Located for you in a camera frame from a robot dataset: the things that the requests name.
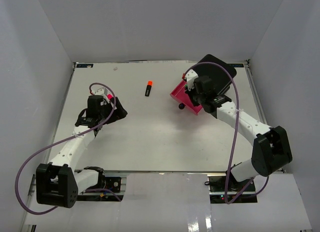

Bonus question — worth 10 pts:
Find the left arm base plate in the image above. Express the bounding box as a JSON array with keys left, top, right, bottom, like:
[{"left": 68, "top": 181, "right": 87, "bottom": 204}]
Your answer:
[{"left": 85, "top": 176, "right": 122, "bottom": 193}]

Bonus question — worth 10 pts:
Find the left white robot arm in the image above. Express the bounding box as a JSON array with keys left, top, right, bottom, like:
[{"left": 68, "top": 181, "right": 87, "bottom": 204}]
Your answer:
[{"left": 36, "top": 94, "right": 128, "bottom": 208}]

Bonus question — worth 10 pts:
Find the right dark table label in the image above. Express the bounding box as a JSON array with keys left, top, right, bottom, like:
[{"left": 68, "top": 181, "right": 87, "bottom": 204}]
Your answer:
[{"left": 229, "top": 63, "right": 244, "bottom": 68}]

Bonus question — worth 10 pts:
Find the orange cap black highlighter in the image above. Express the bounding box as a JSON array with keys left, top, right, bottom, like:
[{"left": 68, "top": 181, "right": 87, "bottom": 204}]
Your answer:
[{"left": 144, "top": 80, "right": 153, "bottom": 97}]

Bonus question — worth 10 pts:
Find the dark blue table label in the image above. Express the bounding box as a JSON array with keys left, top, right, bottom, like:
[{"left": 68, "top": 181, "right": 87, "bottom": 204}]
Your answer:
[{"left": 76, "top": 63, "right": 94, "bottom": 68}]

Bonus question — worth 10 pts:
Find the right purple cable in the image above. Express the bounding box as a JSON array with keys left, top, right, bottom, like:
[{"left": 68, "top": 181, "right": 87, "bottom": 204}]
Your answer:
[{"left": 182, "top": 62, "right": 271, "bottom": 205}]

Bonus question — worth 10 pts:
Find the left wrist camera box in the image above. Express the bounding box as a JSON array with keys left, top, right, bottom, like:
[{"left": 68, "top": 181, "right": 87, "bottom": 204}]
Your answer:
[{"left": 92, "top": 87, "right": 108, "bottom": 98}]

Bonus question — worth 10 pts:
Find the black pink drawer organizer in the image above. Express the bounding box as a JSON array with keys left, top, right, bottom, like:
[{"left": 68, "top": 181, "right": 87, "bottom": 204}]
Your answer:
[{"left": 170, "top": 54, "right": 237, "bottom": 118}]

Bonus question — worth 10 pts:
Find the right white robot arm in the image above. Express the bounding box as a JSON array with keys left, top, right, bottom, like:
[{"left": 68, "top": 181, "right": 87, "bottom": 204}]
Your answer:
[{"left": 184, "top": 73, "right": 293, "bottom": 192}]

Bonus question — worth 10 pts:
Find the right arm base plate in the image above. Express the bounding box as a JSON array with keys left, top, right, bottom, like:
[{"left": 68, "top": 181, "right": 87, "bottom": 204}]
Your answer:
[{"left": 204, "top": 175, "right": 250, "bottom": 193}]

